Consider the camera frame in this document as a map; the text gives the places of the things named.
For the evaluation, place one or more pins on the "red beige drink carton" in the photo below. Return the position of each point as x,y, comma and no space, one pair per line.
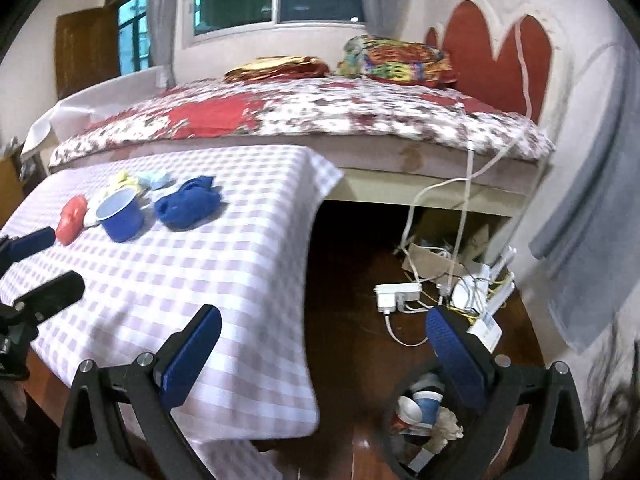
402,427

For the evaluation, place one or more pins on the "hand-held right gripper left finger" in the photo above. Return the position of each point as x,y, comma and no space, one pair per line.
192,355

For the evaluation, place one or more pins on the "tan wooden furniture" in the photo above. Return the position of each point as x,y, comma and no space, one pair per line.
9,190

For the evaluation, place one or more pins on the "folded yellow red blanket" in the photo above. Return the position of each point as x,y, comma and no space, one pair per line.
275,69

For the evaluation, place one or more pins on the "white power strip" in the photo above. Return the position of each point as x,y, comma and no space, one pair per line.
397,296

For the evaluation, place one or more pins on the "black trash bin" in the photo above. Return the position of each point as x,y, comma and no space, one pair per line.
400,460

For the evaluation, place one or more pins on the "beige cloth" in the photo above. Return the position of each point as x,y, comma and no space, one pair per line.
447,430

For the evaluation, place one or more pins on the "cardboard box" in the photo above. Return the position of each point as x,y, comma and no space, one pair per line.
425,260

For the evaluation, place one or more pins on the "grey curtain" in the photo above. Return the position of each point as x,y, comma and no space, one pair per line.
380,0
162,20

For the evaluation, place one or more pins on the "colourful printed pillow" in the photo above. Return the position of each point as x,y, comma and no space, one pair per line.
395,62

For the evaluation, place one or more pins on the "light blue cloth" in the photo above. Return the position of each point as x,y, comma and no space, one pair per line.
157,179

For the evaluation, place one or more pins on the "yellow cloth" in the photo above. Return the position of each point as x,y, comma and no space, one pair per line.
122,180

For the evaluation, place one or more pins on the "narrow teal lit window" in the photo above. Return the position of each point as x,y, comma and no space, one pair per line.
132,35

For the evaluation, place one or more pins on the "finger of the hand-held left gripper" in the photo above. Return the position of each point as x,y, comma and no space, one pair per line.
55,290
30,244

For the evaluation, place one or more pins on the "red round plastic object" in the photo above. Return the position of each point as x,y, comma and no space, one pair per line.
72,220

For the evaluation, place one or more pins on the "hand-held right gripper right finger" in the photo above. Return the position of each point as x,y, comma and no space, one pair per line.
457,355

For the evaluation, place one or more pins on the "white router with antennas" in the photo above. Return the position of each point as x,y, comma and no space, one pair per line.
487,335

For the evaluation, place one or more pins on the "brown wooden door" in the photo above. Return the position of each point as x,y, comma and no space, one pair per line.
85,50

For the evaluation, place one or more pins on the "white bed footboard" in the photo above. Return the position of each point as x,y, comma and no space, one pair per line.
100,92

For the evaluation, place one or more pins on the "large blue white paper cup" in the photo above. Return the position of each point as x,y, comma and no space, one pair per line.
431,402

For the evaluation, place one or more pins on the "red white headboard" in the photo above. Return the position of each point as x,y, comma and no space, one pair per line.
480,50

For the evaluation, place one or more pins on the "red floral bedspread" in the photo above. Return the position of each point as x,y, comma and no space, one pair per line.
300,110

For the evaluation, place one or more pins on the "small white modem box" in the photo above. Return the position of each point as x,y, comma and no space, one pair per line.
470,292

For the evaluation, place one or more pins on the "small white plastic piece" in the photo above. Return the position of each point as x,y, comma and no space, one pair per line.
94,210

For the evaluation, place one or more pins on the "dark blue cloth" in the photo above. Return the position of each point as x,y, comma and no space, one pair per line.
185,207

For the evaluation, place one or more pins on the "table with checkered cloth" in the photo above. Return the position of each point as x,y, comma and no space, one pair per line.
200,250

